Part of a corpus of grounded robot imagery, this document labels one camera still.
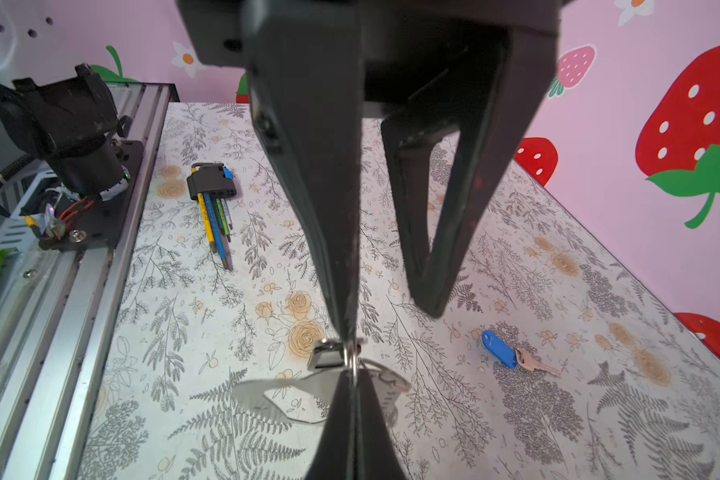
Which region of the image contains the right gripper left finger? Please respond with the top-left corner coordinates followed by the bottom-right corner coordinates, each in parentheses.
top-left (305, 371), bottom-right (356, 480)

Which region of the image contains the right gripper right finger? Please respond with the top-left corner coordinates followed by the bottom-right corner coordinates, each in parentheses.
top-left (353, 369), bottom-right (405, 480)

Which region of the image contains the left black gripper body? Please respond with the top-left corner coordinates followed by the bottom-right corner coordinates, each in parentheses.
top-left (178, 1), bottom-right (564, 117)

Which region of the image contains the aluminium rail frame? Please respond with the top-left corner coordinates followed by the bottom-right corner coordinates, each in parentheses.
top-left (0, 83), bottom-right (178, 479)

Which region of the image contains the blue tagged key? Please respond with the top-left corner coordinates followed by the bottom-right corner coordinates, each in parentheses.
top-left (481, 330), bottom-right (561, 377)

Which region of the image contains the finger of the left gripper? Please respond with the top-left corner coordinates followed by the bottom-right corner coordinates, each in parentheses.
top-left (242, 11), bottom-right (364, 342)
top-left (381, 30), bottom-right (558, 318)

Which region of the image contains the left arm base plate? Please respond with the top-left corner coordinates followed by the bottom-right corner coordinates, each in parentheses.
top-left (38, 141), bottom-right (144, 251)

